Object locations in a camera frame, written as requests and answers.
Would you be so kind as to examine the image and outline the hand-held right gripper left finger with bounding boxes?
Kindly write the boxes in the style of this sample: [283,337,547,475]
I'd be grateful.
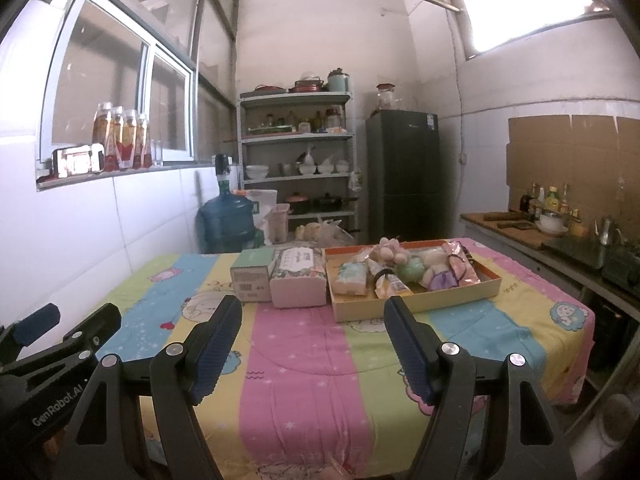
[52,295,244,480]

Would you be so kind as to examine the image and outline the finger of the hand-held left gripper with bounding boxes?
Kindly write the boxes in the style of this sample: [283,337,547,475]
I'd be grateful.
[62,303,123,361]
[0,303,62,364]

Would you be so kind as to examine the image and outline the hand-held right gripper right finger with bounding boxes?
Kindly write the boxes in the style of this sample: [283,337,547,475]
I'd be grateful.
[383,295,578,480]

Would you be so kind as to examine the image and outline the orange-rimmed cardboard box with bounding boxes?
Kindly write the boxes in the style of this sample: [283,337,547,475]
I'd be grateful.
[322,239,502,323]

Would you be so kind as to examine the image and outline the taped yellow white snack packets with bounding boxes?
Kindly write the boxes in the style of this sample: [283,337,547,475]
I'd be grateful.
[369,260,414,299]

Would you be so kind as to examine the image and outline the light green soft sponge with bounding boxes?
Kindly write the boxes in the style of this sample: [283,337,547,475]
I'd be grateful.
[397,256,427,282]

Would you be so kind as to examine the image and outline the cream plush doll purple dress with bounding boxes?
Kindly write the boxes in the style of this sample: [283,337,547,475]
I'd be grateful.
[419,249,459,292]

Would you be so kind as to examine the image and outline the white green tissue pack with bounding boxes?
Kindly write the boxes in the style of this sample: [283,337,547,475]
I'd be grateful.
[334,262,372,297]

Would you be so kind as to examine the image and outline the pink plush toy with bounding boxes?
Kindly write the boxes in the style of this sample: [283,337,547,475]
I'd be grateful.
[368,237,409,266]

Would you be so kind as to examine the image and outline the translucent plastic packet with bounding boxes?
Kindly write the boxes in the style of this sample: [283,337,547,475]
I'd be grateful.
[442,241,479,287]

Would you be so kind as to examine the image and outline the mint green carton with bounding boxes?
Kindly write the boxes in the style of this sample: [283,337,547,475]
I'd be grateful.
[229,248,277,304]

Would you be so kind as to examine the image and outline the floral tissue box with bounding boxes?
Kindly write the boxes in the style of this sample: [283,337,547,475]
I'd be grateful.
[269,246,327,310]

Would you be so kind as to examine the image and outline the blue water jug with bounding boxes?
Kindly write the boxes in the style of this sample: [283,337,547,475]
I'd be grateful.
[196,192,259,254]

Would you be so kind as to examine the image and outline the pale plastic bin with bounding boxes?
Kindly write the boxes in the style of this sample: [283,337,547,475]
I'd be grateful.
[267,203,291,245]

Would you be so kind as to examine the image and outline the clear plastic bag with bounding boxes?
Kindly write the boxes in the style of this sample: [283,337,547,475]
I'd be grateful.
[316,217,354,247]

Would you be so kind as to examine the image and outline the white sack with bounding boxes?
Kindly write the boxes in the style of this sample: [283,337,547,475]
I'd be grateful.
[244,188,279,247]

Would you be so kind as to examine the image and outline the wooden cutting board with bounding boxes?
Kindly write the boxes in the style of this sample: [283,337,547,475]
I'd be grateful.
[461,211,552,252]

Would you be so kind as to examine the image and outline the black wok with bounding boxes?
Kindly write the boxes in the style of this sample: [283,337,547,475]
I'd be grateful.
[312,192,359,213]

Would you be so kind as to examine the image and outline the black pot red lid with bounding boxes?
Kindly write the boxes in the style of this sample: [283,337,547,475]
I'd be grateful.
[284,191,311,215]

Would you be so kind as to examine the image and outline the grey kitchen counter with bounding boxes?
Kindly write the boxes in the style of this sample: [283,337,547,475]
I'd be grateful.
[459,210,640,318]

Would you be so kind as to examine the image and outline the dark grey refrigerator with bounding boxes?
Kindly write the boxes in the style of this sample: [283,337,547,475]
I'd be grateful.
[365,109,442,244]

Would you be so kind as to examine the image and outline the black water pump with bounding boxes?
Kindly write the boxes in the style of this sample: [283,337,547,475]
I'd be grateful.
[213,153,232,194]

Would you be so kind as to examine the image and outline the white bowl blue rim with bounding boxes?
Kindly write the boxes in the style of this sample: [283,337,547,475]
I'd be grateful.
[537,212,572,237]

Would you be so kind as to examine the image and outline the black induction cooker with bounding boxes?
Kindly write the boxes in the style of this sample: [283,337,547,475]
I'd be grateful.
[541,236,609,272]

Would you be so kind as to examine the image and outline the group of white bowls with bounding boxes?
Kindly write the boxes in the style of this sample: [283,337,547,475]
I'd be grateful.
[276,144,352,177]

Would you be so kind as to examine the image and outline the cluster of condiment bottles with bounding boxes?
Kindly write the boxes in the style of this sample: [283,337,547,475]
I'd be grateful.
[519,182,584,222]

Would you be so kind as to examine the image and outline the gas stove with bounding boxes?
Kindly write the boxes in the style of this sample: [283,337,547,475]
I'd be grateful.
[601,249,640,287]

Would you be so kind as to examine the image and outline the metal kettle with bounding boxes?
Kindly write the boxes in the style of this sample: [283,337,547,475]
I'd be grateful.
[594,215,624,247]

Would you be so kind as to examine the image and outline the sliding window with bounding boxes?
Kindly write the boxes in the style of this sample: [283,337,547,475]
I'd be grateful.
[37,0,241,191]

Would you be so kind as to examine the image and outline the row of glass jars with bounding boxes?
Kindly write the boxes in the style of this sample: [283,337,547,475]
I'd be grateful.
[259,104,349,134]

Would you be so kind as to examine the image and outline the glass jar red lid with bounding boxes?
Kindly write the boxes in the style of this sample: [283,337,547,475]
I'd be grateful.
[375,82,397,111]

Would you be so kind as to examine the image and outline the white metal shelf rack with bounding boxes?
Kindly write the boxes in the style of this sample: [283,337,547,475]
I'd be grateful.
[237,90,359,242]

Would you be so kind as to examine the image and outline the teal enamel pot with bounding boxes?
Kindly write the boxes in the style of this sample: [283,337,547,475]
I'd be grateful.
[327,67,351,94]

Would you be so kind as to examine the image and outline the red enamel pot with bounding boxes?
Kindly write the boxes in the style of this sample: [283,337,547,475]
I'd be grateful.
[289,75,326,94]

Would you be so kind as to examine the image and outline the small high window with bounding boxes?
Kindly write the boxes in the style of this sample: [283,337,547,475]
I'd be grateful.
[447,0,618,61]

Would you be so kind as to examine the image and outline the cardboard wall sheet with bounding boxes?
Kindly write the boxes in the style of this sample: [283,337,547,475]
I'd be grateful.
[570,113,619,211]
[505,115,574,202]
[615,115,640,213]

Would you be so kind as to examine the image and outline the wall power cable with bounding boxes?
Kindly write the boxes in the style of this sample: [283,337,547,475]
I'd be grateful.
[451,34,469,166]

